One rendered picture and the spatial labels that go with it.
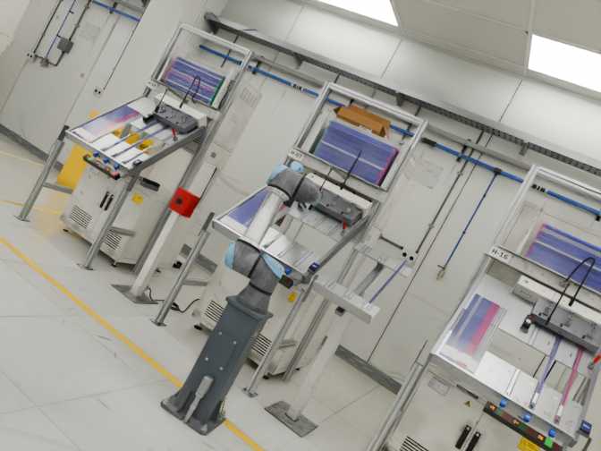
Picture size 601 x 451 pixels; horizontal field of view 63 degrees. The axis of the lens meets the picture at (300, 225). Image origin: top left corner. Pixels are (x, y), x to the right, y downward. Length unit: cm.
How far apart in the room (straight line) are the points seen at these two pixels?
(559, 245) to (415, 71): 260
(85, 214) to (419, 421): 278
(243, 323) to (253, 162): 329
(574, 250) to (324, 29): 354
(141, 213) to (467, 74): 313
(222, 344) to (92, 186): 223
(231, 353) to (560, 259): 182
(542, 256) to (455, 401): 92
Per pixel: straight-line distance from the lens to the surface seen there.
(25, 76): 799
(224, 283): 328
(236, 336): 219
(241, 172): 531
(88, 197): 412
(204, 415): 231
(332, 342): 273
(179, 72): 412
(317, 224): 306
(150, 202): 375
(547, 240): 302
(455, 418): 290
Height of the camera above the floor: 104
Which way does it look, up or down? 2 degrees down
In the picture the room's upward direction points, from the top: 28 degrees clockwise
